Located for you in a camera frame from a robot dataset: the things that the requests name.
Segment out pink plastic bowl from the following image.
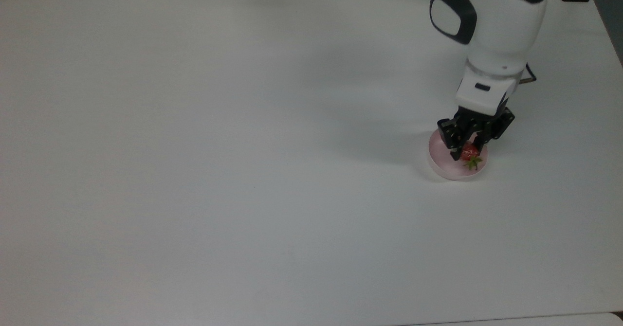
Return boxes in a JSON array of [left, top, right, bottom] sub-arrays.
[[427, 128, 489, 181]]

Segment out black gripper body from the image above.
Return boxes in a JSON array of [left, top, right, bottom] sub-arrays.
[[455, 106, 516, 138]]

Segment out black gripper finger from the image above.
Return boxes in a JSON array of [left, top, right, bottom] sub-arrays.
[[436, 116, 466, 162], [474, 123, 507, 158]]

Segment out red strawberry with green leaves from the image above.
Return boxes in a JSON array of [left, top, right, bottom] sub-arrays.
[[459, 141, 484, 171]]

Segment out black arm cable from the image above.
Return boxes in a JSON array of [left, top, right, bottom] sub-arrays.
[[518, 63, 537, 85]]

